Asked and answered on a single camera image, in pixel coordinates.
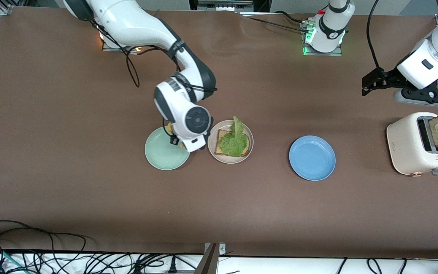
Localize yellow mustard squeeze bottle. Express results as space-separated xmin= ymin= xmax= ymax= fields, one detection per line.
xmin=165 ymin=122 xmax=185 ymax=149

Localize green lettuce leaf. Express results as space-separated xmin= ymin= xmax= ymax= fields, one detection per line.
xmin=219 ymin=116 xmax=250 ymax=157

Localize mint green plate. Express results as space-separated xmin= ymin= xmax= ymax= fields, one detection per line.
xmin=145 ymin=127 xmax=191 ymax=170

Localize beige plate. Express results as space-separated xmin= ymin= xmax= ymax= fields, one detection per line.
xmin=207 ymin=120 xmax=254 ymax=164

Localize blue plate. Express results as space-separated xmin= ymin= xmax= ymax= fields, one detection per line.
xmin=289 ymin=135 xmax=336 ymax=181

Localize cream white toaster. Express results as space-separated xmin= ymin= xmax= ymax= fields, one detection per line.
xmin=386 ymin=112 xmax=438 ymax=177

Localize black metal equipment box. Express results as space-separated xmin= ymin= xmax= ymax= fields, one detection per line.
xmin=189 ymin=0 xmax=271 ymax=13

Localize white shelf board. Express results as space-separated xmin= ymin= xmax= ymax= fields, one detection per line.
xmin=0 ymin=249 xmax=438 ymax=274

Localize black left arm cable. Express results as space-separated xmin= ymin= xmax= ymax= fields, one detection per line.
xmin=367 ymin=0 xmax=385 ymax=71

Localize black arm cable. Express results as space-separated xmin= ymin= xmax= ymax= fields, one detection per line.
xmin=126 ymin=34 xmax=217 ymax=92
xmin=367 ymin=0 xmax=385 ymax=71

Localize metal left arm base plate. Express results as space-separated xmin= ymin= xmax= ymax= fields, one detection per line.
xmin=302 ymin=19 xmax=343 ymax=57

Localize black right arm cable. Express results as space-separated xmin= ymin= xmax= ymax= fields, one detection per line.
xmin=126 ymin=34 xmax=217 ymax=92

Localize thick black cable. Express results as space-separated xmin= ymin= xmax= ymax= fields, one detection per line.
xmin=274 ymin=10 xmax=308 ymax=24

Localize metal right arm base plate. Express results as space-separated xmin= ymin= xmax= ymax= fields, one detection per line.
xmin=102 ymin=32 xmax=144 ymax=52

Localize thin grey cable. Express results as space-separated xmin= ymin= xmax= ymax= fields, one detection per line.
xmin=240 ymin=13 xmax=308 ymax=33

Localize grey metal bracket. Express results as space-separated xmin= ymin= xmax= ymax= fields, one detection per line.
xmin=194 ymin=242 xmax=227 ymax=274

